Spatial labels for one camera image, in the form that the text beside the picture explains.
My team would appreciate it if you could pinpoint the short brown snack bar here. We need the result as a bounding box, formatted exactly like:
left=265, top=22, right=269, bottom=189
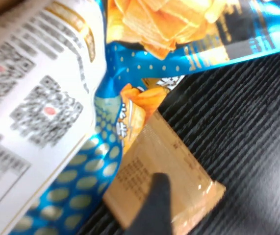
left=102, top=109, right=227, bottom=235

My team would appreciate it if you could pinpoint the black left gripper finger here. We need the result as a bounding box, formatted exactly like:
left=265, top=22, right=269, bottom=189
left=127, top=172, right=175, bottom=235

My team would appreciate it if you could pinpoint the blue chips bag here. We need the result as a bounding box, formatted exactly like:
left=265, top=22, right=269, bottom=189
left=0, top=0, right=280, bottom=235

